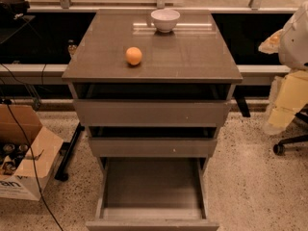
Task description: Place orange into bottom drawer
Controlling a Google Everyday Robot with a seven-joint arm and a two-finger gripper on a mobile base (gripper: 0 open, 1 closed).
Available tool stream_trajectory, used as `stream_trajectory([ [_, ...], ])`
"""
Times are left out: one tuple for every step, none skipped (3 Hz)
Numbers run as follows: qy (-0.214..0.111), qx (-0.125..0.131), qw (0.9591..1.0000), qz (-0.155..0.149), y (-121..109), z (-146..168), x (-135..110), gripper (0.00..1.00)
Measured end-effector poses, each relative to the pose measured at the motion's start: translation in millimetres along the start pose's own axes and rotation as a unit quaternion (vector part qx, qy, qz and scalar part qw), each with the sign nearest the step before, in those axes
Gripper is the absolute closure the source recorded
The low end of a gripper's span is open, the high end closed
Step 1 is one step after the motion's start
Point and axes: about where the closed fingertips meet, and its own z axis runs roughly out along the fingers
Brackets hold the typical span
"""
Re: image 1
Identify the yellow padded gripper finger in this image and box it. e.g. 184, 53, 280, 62
258, 29, 283, 54
263, 70, 308, 135

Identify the orange fruit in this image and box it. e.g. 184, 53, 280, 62
125, 47, 142, 65

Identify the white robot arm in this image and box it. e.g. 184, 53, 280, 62
259, 1, 308, 135

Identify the grey drawer cabinet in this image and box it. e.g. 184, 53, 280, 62
61, 9, 244, 231

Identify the grey top drawer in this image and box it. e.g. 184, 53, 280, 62
69, 83, 234, 127

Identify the grey open bottom drawer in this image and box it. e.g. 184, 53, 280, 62
86, 158, 218, 231

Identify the grey middle drawer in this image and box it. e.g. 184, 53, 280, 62
89, 127, 218, 158

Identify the white ceramic bowl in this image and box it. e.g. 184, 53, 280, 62
151, 9, 180, 33

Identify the small glass bottle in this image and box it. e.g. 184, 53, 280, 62
67, 39, 77, 57

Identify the black table leg stand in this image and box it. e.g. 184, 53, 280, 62
55, 124, 84, 182

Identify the black bag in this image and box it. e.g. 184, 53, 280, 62
0, 0, 30, 21

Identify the open cardboard box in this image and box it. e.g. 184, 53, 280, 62
0, 104, 64, 201

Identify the black power cable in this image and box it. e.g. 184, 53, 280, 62
0, 63, 64, 231

